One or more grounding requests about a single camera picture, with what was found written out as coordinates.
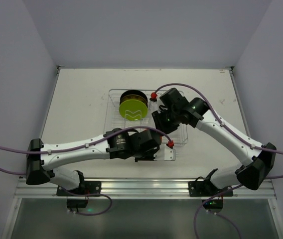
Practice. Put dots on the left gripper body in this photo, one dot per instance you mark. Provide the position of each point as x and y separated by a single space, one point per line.
146 155

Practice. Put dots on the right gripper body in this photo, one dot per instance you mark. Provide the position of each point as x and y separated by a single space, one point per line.
160 122

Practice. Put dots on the lime green plate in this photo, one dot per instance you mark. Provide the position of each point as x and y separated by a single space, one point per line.
133 110

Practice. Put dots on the black plate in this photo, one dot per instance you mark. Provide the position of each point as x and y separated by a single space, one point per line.
133 92

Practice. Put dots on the yellow patterned plate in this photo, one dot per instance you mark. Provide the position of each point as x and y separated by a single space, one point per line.
133 97

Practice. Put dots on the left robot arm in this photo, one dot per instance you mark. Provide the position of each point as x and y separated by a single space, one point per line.
46 163

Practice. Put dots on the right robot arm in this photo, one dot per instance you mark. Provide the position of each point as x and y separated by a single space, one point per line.
256 160

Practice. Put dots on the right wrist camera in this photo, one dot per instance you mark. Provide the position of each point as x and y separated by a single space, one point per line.
155 101

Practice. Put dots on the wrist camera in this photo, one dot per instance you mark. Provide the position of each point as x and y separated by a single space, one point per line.
166 152
155 101

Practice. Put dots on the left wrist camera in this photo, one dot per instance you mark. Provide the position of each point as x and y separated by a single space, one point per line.
166 152

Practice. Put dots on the white wire dish rack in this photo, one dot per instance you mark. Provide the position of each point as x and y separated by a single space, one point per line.
113 118

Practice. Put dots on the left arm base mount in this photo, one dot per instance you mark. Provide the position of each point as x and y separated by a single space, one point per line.
92 188

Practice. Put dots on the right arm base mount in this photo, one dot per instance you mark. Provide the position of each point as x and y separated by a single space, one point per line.
203 187

